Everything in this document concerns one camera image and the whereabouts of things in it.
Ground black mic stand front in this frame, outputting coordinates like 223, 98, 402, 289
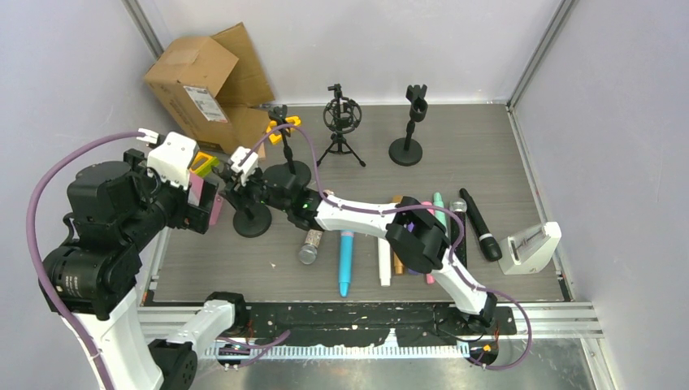
212, 163, 272, 238

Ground black mic stand round base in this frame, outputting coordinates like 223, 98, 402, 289
263, 105, 311, 191

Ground glitter microphone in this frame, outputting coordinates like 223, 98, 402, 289
297, 229, 323, 265

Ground blue toy microphone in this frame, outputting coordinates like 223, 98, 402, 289
338, 230, 354, 297

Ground cardboard box with label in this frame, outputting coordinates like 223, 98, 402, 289
144, 23, 275, 154

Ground black tripod shock mount stand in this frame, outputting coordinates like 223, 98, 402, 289
317, 84, 366, 167

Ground white microphone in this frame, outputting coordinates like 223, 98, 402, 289
377, 238, 392, 287

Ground black mic stand wide clip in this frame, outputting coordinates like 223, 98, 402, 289
388, 84, 428, 167

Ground gold microphone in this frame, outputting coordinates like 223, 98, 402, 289
392, 195, 405, 275

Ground teal microphone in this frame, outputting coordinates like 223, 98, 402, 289
432, 192, 449, 232

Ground pink microphone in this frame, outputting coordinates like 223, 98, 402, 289
421, 201, 435, 284

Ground purple microphone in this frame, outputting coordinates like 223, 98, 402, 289
406, 223, 419, 275

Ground black sparkle grille microphone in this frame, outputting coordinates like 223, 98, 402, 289
449, 197, 467, 268

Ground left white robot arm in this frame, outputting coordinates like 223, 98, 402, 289
43, 149, 249, 389

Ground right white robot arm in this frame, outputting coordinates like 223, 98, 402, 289
216, 164, 497, 329

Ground pink plastic holder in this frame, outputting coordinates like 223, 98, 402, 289
188, 172, 223, 226

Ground yellow green triangle block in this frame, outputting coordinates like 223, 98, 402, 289
189, 151, 219, 178

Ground yellow triangle toy block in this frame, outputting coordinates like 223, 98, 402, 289
266, 115, 301, 145

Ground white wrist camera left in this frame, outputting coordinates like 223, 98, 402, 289
137, 128, 199, 191

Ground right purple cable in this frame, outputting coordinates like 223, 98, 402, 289
249, 123, 534, 372

